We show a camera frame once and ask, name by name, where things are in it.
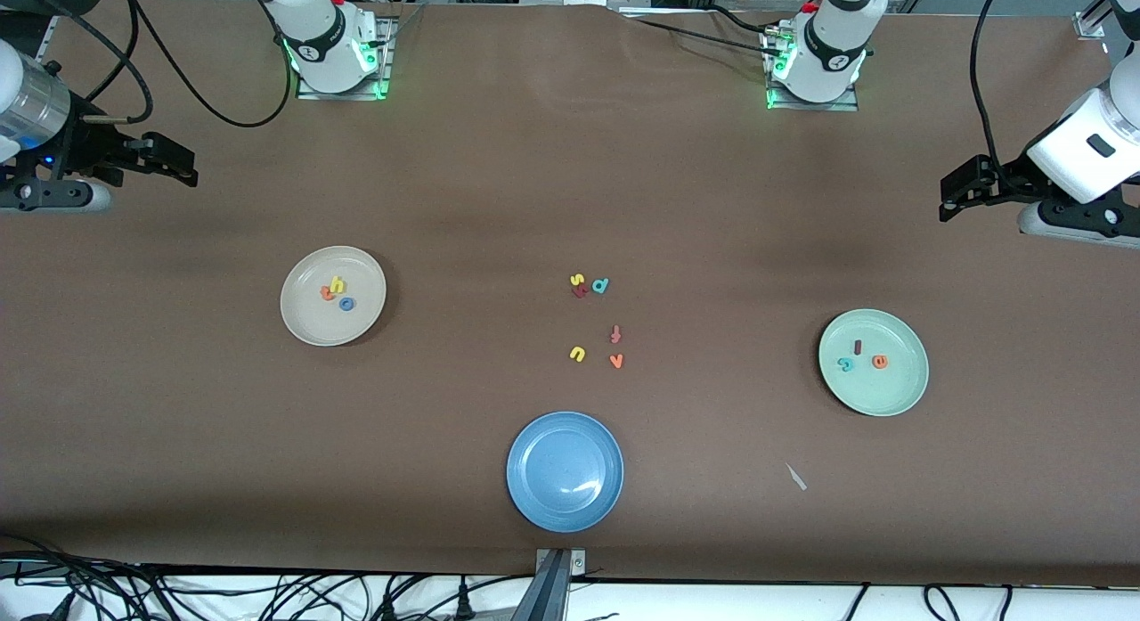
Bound blue plate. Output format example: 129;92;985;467
506;411;625;534

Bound black cable bundle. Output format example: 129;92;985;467
0;534;500;621

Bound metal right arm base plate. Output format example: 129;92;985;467
296;15;396;102

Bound light green plate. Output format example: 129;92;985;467
818;308;930;418

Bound brown table cover sheet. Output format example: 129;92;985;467
0;0;1140;588

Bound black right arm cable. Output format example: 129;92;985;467
18;0;293;129

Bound black cable on table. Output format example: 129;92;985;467
623;4;785;59

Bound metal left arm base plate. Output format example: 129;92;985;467
761;24;861;113

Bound beige brown plate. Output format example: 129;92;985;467
280;245;387;347

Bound grey metal camera bracket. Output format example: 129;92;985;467
512;548;589;621

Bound aluminium frame rail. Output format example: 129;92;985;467
31;0;90;65
1073;0;1119;45

